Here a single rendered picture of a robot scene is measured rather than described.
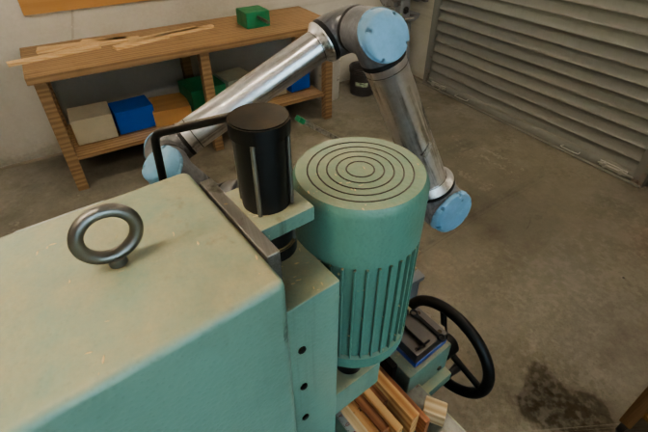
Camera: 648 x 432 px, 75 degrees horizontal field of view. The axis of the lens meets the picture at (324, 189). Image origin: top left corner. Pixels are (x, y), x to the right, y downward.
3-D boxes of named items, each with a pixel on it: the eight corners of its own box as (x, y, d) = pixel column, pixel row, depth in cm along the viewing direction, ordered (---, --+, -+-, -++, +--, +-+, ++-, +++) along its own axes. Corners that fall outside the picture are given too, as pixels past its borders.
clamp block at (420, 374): (446, 367, 100) (453, 345, 94) (406, 402, 93) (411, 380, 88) (401, 325, 109) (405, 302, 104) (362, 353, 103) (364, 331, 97)
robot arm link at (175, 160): (134, 163, 96) (176, 194, 103) (141, 183, 86) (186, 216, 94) (164, 133, 96) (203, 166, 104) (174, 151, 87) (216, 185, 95)
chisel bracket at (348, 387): (377, 386, 84) (381, 362, 79) (321, 430, 78) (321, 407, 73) (353, 358, 89) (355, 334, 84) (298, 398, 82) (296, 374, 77)
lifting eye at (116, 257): (154, 254, 39) (136, 198, 35) (85, 283, 36) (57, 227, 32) (148, 244, 40) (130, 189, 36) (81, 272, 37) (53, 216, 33)
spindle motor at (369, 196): (425, 330, 70) (462, 175, 52) (343, 392, 62) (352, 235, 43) (356, 267, 82) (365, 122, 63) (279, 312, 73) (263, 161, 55)
